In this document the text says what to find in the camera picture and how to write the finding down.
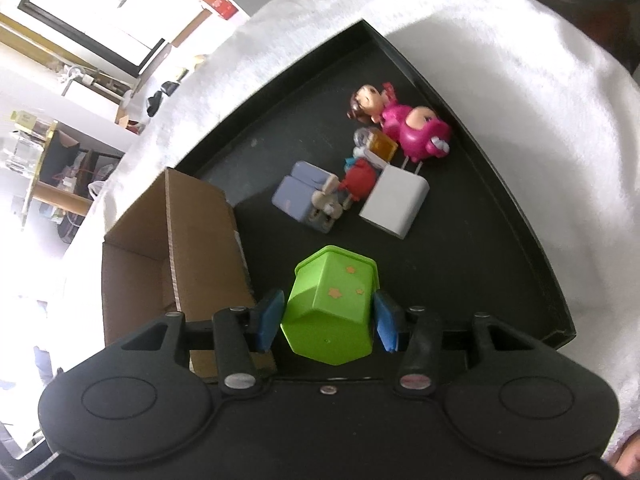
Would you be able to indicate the white power adapter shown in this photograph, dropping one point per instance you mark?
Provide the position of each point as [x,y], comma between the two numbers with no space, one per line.
[395,201]

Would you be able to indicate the black square tray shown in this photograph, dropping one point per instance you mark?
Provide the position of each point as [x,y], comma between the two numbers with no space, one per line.
[446,233]

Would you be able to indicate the white fluffy blanket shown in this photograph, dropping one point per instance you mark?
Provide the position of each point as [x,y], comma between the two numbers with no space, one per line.
[556,114]

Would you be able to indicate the wooden shelf table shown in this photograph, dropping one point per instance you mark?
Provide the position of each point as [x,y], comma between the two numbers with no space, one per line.
[58,163]

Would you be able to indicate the red figurine with yellow cube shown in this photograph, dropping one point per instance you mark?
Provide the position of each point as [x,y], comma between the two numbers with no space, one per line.
[373,151]

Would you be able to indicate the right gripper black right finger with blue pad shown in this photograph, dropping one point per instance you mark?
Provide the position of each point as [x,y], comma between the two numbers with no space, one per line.
[416,333]

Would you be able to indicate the brown cardboard box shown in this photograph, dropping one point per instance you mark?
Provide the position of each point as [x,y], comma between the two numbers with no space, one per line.
[175,249]

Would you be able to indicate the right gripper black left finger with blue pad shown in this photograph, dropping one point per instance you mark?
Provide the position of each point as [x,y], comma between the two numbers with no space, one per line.
[238,333]

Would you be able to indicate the black slippers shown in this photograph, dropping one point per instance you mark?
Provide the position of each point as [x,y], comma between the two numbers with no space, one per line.
[165,91]

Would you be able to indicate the green hexagonal toy cup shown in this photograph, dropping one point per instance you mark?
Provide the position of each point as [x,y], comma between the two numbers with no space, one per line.
[328,314]

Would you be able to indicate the orange cardboard box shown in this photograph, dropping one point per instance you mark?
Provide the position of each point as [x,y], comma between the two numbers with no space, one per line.
[224,8]

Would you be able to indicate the pink dress girl figurine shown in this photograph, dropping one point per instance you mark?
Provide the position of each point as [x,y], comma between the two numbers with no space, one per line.
[419,131]

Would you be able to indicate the lavender sofa bunny figurine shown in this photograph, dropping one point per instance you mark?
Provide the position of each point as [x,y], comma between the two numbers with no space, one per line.
[312,196]

